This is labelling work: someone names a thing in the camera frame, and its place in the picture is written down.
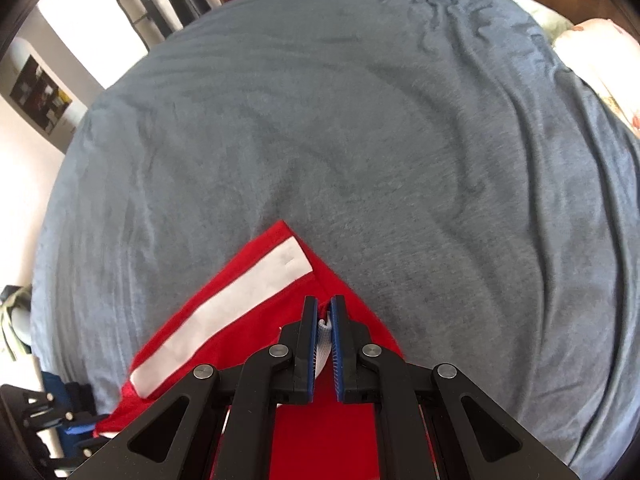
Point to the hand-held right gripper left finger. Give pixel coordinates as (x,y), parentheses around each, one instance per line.
(312,356)

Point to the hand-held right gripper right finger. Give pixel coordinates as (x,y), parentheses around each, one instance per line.
(337,356)

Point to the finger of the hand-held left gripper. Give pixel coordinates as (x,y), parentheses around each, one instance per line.
(20,410)
(92,449)

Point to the red pants with white stripe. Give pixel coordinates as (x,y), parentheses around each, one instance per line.
(240,322)

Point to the dark blue cloth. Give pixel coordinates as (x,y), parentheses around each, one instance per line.
(62,385)

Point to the green cloth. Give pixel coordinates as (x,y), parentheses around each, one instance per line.
(7,320)

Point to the bed with grey sheet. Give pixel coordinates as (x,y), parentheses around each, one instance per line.
(350,110)

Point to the black folded stand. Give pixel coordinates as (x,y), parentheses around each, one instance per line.
(145,10)

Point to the floral pillow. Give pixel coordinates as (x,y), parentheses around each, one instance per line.
(600,60)

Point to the light green pillow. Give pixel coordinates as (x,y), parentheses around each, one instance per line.
(547,17)

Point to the arched wall shelf niche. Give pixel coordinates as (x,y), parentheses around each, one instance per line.
(35,90)

